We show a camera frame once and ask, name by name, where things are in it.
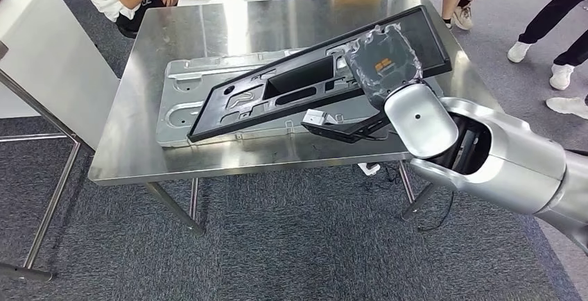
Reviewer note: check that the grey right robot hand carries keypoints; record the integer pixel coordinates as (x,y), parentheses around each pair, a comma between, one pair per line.
(383,60)

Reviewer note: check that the black plastic panel part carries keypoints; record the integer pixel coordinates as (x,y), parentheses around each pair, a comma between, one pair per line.
(427,41)

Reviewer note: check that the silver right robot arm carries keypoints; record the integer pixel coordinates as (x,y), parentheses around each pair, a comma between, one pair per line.
(519,175)

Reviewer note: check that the stainless steel workbench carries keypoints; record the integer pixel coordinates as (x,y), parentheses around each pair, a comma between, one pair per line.
(275,23)

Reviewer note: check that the white power strip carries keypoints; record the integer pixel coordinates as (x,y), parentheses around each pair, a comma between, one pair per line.
(369,169)

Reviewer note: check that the stamped grey metal plate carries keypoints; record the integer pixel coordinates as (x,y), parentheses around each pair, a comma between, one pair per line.
(179,119)

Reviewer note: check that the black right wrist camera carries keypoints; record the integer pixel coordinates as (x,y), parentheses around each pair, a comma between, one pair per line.
(330,129)

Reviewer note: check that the grey table steel frame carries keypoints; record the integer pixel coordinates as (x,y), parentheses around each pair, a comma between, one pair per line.
(55,202)

